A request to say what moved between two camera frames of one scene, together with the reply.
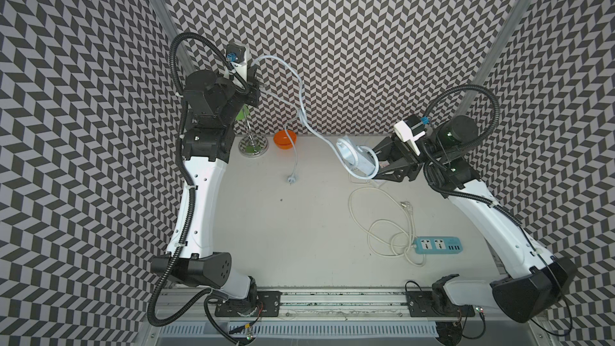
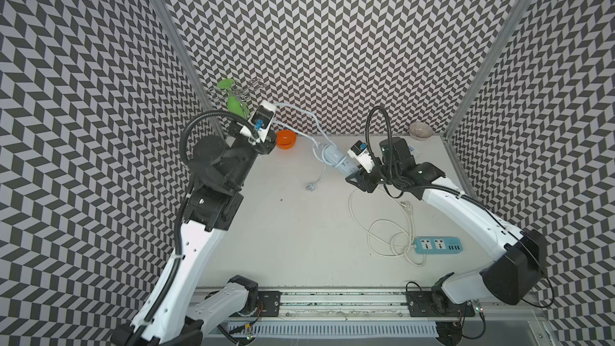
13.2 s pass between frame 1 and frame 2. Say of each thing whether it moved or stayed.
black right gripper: moved
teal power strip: stayed
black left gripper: moved
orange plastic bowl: stayed
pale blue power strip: moved
